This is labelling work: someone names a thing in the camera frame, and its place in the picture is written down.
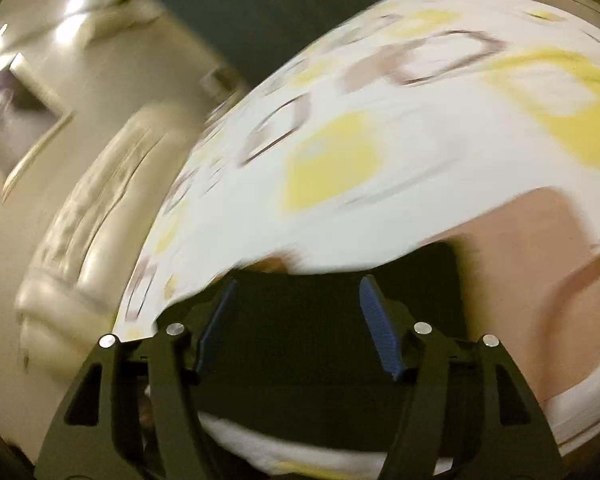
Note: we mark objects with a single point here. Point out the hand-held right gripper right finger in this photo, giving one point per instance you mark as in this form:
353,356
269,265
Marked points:
380,327

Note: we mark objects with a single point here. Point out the cream tufted headboard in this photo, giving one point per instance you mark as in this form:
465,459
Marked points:
100,240

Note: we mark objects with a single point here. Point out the white patterned bed sheet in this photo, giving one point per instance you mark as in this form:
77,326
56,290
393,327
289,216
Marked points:
430,160

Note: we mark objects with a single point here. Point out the framed wall picture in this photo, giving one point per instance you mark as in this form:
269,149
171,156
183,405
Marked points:
17,120

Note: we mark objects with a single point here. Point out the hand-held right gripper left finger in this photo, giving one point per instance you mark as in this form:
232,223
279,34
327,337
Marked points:
215,327

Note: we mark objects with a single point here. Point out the dark teal curtain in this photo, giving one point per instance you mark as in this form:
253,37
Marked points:
280,15

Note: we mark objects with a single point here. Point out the black pants with studs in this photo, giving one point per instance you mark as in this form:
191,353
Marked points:
300,345

